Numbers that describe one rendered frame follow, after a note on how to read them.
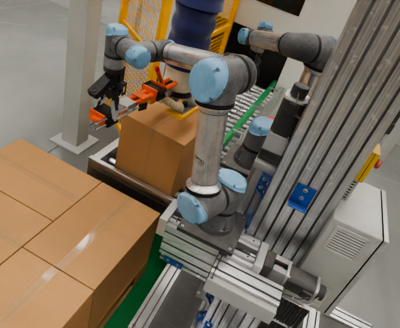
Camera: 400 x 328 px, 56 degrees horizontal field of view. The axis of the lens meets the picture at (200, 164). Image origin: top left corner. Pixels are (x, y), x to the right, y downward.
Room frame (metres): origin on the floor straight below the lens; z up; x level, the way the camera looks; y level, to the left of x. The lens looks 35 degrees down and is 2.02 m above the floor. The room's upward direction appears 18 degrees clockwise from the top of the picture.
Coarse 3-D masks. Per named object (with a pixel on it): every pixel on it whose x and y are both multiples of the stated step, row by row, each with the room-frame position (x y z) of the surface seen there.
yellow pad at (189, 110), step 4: (184, 104) 1.73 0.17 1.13; (188, 104) 1.78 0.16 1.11; (184, 108) 1.73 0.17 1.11; (188, 108) 1.74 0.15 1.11; (192, 108) 1.76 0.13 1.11; (196, 108) 1.78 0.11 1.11; (168, 112) 1.66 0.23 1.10; (172, 112) 1.66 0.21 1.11; (176, 112) 1.67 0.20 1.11; (180, 112) 1.67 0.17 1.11; (184, 112) 1.69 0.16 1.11; (188, 112) 1.71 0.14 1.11; (192, 112) 1.73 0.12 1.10; (176, 116) 1.64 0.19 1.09; (180, 116) 1.64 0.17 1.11; (184, 116) 1.66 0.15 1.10
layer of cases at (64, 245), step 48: (0, 192) 1.30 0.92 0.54; (48, 192) 1.41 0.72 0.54; (96, 192) 1.52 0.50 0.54; (0, 240) 1.04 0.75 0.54; (48, 240) 1.12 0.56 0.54; (96, 240) 1.21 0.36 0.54; (144, 240) 1.38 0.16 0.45; (0, 288) 0.82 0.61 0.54; (48, 288) 0.89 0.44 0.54; (96, 288) 0.96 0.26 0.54
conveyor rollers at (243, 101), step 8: (256, 88) 3.75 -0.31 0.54; (240, 96) 3.41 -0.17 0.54; (248, 96) 3.48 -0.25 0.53; (256, 96) 3.56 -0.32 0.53; (240, 104) 3.23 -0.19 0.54; (248, 104) 3.30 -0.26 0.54; (264, 104) 3.44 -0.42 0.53; (232, 112) 3.05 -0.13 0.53; (240, 112) 3.06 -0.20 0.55; (256, 112) 3.18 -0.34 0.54; (232, 120) 2.86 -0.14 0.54; (248, 120) 2.95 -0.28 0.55; (240, 128) 2.77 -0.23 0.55; (240, 136) 2.65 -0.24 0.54; (232, 144) 2.48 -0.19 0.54; (112, 160) 1.83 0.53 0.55
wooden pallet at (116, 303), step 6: (144, 264) 1.48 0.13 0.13; (144, 270) 1.51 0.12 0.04; (138, 276) 1.43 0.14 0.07; (132, 282) 1.39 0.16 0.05; (126, 288) 1.36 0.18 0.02; (120, 294) 1.23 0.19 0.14; (126, 294) 1.32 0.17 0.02; (120, 300) 1.27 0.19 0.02; (114, 306) 1.23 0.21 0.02; (108, 312) 1.18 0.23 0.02; (102, 318) 1.07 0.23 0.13; (108, 318) 1.14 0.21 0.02; (96, 324) 1.02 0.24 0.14; (102, 324) 1.10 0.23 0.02
